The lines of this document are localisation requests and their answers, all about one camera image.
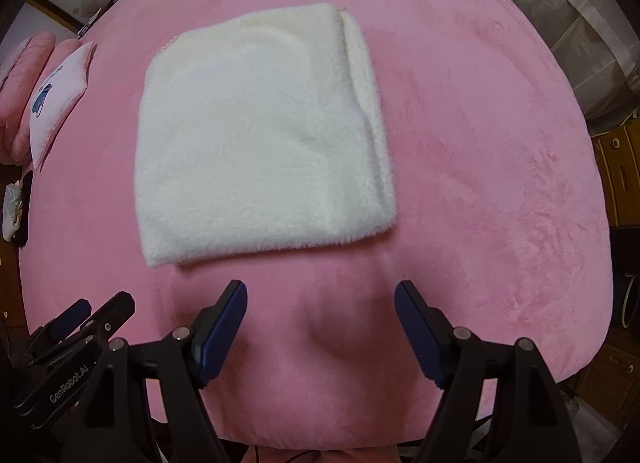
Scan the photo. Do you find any white crumpled cloth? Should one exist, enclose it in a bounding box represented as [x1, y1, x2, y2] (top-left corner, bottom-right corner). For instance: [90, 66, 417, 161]
[2, 182, 26, 240]

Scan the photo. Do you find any wooden cabinet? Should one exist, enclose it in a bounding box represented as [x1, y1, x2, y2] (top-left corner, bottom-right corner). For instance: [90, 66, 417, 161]
[590, 120, 640, 228]

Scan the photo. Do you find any white fluffy jacket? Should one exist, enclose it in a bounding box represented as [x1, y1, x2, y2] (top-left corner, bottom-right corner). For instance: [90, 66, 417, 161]
[134, 2, 399, 269]

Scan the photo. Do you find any pink plush blanket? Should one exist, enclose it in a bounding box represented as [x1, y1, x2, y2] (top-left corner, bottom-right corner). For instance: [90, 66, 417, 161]
[10, 0, 615, 449]

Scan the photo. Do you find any pink pillow with blue print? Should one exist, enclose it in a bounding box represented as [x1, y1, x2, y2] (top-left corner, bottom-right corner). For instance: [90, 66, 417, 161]
[29, 41, 97, 171]

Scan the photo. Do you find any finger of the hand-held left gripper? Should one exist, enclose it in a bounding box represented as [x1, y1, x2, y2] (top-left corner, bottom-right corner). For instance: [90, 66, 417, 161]
[65, 291, 137, 351]
[30, 298, 93, 344]

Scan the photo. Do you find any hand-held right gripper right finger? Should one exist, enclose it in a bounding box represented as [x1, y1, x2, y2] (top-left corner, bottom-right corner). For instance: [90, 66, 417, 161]
[394, 280, 583, 463]

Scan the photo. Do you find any plain pink pillow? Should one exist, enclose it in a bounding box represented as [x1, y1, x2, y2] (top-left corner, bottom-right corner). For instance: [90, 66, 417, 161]
[0, 32, 57, 164]

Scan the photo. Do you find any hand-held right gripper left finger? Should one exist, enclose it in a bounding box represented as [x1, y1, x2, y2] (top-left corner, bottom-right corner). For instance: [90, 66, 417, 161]
[65, 279, 248, 463]

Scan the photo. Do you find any beige curtain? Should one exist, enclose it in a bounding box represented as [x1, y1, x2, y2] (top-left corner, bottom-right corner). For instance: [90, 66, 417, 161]
[465, 0, 640, 121]

